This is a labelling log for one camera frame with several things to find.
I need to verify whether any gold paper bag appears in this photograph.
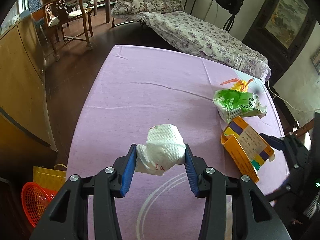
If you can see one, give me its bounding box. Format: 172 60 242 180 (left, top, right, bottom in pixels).
33 164 67 192

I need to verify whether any red mesh trash basket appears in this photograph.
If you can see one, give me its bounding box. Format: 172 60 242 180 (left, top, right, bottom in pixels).
21 182 57 228

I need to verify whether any green snack wrapper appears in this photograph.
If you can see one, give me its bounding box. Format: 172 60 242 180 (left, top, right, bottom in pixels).
213 89 267 123

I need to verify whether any orange medicine box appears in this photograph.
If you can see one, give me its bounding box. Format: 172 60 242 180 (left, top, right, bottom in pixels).
221 116 275 183

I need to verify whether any purple table cloth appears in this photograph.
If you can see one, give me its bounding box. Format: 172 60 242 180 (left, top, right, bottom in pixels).
67 45 284 239

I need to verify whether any carved wooden chair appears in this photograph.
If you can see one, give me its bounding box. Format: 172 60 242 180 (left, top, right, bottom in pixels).
41 0 93 61

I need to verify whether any framed landscape painting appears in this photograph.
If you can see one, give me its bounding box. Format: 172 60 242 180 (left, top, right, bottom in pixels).
244 0 316 64

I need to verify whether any folded floral quilt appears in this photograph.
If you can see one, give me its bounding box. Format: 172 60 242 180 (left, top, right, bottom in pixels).
111 0 183 17

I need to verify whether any floral bed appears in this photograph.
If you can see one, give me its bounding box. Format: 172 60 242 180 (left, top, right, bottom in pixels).
111 9 271 82

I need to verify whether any white tissue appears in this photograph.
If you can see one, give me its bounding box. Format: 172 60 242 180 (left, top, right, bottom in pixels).
135 124 186 176

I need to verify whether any wooden cabinet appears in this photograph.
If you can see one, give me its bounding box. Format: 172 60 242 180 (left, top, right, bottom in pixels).
1 16 56 165

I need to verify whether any white cable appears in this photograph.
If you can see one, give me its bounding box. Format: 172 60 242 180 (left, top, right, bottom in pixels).
267 80 320 113

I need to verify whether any wooden chair at right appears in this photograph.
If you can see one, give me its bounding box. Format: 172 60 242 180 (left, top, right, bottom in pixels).
285 118 315 138

